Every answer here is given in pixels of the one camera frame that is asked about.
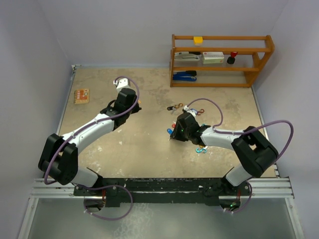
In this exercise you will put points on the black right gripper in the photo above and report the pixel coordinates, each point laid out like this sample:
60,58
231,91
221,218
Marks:
175,134

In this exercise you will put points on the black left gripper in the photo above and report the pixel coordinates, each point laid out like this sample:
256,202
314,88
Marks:
135,109

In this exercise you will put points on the black tag key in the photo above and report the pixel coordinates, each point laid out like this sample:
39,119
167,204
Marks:
172,109

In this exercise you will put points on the red carabiner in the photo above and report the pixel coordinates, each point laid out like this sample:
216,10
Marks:
200,112

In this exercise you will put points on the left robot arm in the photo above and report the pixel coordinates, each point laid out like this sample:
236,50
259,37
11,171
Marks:
59,159

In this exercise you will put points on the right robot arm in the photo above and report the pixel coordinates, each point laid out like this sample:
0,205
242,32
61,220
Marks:
255,153

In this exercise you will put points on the orange small notebook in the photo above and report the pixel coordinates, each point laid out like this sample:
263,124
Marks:
81,96

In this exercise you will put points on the blue black stapler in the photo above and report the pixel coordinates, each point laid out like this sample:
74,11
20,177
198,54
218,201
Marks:
189,76

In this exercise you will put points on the white grey stapler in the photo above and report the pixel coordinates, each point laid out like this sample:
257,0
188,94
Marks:
187,56

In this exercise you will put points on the wooden shelf rack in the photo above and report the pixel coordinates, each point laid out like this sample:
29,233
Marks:
253,55

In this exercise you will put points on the white red box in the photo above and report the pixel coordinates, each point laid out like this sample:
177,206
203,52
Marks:
212,57

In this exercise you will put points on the red black stamp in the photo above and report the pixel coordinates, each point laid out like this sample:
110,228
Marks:
231,58

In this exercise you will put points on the yellow block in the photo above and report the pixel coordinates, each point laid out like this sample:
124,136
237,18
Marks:
197,40

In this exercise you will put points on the black base frame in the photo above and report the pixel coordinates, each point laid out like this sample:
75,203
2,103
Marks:
209,191

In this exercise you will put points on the aluminium rail frame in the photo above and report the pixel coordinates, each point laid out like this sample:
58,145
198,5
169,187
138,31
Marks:
261,188

